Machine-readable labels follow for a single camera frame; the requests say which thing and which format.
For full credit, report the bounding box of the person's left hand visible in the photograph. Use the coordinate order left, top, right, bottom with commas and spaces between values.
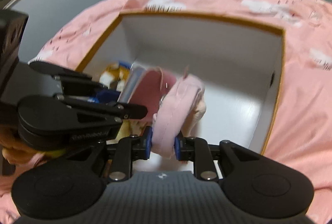
0, 125, 37, 165

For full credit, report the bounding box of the pink printed blanket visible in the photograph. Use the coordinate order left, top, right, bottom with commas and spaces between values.
0, 0, 332, 224

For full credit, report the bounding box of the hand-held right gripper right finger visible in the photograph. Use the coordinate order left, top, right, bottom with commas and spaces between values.
174, 136, 263, 183

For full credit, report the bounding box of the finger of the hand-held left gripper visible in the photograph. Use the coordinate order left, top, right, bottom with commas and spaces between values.
28, 60, 122, 103
53, 94, 149, 122

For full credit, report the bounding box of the pink notebook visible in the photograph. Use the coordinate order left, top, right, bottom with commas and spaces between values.
119, 66, 178, 121

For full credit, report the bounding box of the orange cardboard box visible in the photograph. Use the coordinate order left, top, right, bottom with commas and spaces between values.
75, 10, 286, 156

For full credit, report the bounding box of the pink fabric pouch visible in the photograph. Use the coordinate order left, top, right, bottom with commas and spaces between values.
152, 75, 206, 159

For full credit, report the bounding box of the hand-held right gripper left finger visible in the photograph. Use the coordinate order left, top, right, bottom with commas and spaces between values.
62, 127, 153, 183

